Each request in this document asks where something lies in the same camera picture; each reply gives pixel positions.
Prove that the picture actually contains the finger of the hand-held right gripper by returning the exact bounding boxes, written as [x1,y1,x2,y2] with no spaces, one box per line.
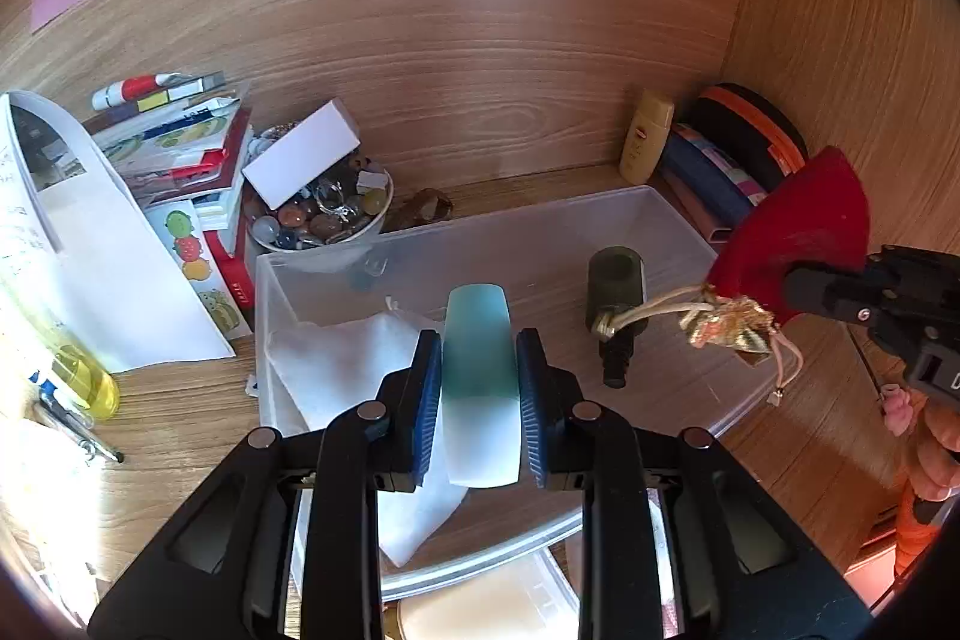
[870,245,960,300]
[784,265,886,327]

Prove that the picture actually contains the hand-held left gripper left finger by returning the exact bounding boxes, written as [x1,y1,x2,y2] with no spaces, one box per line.
[88,331,443,640]

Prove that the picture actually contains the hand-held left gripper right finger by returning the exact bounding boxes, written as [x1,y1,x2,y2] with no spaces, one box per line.
[516,328,875,640]

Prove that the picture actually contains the teal white gradient bar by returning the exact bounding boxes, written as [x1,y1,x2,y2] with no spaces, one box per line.
[442,284,522,489]

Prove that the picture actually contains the red drawstring pouch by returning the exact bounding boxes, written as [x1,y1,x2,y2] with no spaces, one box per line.
[592,146,871,401]

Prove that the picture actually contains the clear plastic storage box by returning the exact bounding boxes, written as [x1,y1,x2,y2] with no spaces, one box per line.
[255,184,777,603]

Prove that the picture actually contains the person's right forearm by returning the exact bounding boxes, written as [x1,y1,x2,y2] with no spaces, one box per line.
[892,482,950,585]

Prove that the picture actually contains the wooden desktop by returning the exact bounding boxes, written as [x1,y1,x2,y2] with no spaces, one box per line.
[0,160,960,640]

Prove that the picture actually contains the person's right hand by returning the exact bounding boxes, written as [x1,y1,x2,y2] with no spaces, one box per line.
[883,385,960,502]

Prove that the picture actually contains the white cloth pouch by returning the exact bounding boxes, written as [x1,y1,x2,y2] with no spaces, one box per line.
[266,310,470,570]

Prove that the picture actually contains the dark green bottle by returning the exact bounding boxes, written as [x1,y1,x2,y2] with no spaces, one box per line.
[585,246,650,388]

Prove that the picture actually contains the navy patterned pencil case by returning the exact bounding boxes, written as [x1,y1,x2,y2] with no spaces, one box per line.
[660,122,770,244]

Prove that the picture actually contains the white bowl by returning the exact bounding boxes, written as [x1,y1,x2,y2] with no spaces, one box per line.
[246,164,395,272]

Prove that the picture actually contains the black orange zip case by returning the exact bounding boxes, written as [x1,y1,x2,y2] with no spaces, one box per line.
[690,83,811,199]

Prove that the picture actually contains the brown translucent trinket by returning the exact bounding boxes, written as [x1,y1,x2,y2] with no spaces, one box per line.
[386,188,455,232]

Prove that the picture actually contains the pile of polished stones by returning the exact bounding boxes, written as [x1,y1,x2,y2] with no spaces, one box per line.
[251,156,391,251]

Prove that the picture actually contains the yellow sunscreen bottle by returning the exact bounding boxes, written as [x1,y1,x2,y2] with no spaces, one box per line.
[619,89,676,186]

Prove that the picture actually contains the red book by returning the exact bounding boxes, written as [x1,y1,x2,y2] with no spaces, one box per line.
[202,220,257,327]

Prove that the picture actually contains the fruit sticker sheet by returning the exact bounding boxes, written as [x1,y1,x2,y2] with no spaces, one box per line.
[146,197,254,339]

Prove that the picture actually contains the small white box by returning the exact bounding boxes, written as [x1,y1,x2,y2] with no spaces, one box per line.
[241,98,359,210]

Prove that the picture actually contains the white printed paper sheet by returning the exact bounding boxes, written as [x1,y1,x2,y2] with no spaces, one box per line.
[0,91,235,375]

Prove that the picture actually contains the yellow liquid bottle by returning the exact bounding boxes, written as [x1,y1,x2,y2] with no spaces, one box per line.
[0,280,121,420]

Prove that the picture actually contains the metal pen clips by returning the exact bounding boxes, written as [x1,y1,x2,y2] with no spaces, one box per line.
[34,396,125,465]

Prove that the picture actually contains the stack of booklets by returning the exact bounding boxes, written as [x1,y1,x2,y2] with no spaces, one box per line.
[82,94,256,232]

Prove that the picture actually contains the white red tube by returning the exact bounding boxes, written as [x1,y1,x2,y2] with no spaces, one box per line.
[91,72,226,111]

